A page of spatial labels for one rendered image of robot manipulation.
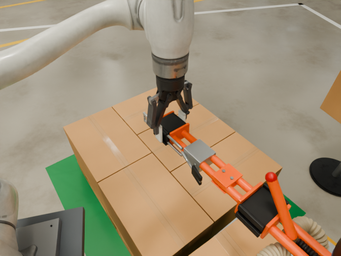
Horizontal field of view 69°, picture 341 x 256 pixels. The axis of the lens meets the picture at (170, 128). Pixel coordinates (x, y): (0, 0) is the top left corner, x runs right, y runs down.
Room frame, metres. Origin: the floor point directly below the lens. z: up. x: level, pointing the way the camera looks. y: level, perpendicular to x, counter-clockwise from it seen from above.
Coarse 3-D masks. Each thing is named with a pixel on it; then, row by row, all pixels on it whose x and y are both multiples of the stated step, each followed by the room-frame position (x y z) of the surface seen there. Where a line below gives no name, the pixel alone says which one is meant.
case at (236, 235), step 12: (228, 228) 0.37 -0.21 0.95; (240, 228) 0.37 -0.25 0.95; (216, 240) 0.33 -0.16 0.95; (228, 240) 0.33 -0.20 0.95; (240, 240) 0.33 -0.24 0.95; (252, 240) 0.33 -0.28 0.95; (264, 240) 0.33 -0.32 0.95; (276, 240) 0.33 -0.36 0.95; (192, 252) 0.29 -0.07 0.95; (204, 252) 0.29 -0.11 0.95; (216, 252) 0.29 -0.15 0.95; (228, 252) 0.29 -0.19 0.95; (240, 252) 0.29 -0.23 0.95; (252, 252) 0.29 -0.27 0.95
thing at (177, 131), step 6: (168, 114) 0.59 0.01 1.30; (174, 114) 0.59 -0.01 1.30; (162, 120) 0.56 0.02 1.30; (168, 120) 0.56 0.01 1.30; (174, 120) 0.56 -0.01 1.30; (180, 120) 0.56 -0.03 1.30; (162, 126) 0.54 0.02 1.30; (168, 126) 0.53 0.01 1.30; (174, 126) 0.53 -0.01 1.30; (180, 126) 0.54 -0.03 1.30; (186, 126) 0.54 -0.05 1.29; (168, 132) 0.51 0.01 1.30; (174, 132) 0.51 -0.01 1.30; (180, 132) 0.52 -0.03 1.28; (180, 138) 0.52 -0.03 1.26
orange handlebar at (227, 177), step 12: (180, 144) 0.48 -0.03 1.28; (216, 156) 0.43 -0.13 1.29; (204, 168) 0.39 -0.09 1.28; (228, 168) 0.38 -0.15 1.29; (216, 180) 0.35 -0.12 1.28; (228, 180) 0.35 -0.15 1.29; (240, 180) 0.35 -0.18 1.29; (228, 192) 0.32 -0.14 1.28; (276, 228) 0.23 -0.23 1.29; (300, 228) 0.23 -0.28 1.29; (288, 240) 0.20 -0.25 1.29; (312, 240) 0.20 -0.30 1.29; (300, 252) 0.18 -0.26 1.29; (324, 252) 0.18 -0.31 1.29
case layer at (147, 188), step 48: (144, 96) 1.67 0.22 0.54; (96, 144) 1.13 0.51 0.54; (144, 144) 1.13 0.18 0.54; (240, 144) 1.13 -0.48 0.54; (96, 192) 0.97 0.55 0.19; (144, 192) 0.76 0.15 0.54; (192, 192) 0.76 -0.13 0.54; (240, 192) 0.76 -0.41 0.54; (144, 240) 0.49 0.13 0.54; (192, 240) 0.49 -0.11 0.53
